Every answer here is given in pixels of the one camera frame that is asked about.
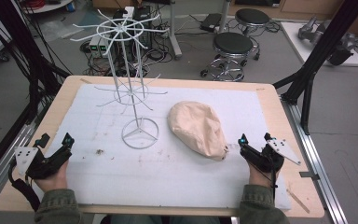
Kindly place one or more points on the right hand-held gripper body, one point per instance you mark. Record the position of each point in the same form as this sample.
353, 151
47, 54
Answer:
261, 160

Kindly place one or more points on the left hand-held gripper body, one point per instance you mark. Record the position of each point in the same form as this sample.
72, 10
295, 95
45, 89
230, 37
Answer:
42, 166

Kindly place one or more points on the beige cap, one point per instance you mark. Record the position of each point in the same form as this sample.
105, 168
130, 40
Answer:
197, 127

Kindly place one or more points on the person's right hand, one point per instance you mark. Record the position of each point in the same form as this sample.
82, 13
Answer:
261, 179

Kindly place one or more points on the person's left hand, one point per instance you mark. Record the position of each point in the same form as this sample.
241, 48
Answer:
54, 182

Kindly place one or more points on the grey tape strip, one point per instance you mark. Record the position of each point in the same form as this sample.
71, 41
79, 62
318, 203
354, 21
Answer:
309, 175

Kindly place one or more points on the thin wooden stick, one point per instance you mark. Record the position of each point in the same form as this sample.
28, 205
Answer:
298, 200

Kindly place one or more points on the white foam mat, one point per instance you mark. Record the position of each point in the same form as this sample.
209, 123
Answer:
167, 174

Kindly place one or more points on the grey power supply green display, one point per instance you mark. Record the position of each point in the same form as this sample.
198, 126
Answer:
104, 47
93, 46

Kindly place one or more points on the black round stool chrome base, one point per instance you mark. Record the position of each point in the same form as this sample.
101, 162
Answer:
251, 16
232, 43

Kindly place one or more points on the white platform board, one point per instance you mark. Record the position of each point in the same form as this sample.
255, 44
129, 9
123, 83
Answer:
298, 43

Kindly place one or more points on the black flat box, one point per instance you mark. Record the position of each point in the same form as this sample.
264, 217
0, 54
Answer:
210, 21

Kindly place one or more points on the grey metal table leg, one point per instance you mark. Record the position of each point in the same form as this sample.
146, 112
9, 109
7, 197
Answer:
174, 31

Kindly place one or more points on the black computer tower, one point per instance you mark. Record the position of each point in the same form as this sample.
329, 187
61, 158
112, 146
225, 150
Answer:
141, 31

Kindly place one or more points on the white round table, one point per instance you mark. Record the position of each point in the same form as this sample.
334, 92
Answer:
48, 5

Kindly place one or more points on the aluminium rail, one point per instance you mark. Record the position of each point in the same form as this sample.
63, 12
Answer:
317, 155
9, 152

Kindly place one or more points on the black metal frame stand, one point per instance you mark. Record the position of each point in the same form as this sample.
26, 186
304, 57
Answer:
21, 46
323, 46

